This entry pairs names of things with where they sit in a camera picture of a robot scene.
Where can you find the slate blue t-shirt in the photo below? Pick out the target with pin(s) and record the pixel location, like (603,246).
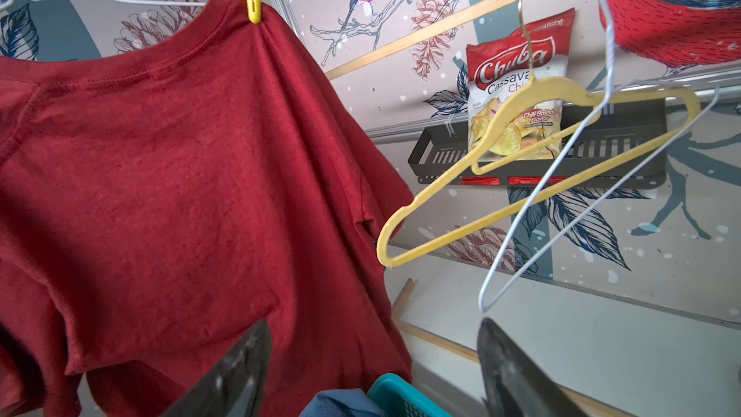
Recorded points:
(342,403)

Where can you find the wooden clothes rack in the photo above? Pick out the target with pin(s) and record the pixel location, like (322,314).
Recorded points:
(588,406)

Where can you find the yellow plastic hanger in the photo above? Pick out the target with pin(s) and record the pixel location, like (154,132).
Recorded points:
(480,163)

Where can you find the black wall basket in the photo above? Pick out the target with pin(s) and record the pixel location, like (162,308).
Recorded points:
(623,127)

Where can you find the dark red t-shirt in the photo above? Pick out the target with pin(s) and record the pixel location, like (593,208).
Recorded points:
(156,204)

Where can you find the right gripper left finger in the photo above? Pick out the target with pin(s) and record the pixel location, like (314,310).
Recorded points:
(234,386)

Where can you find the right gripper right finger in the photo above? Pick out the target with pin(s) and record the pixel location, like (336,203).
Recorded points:
(514,384)

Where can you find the yellow chips bag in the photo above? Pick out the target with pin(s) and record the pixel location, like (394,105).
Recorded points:
(499,69)

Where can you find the teal plastic basket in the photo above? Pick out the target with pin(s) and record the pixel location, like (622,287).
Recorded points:
(396,397)

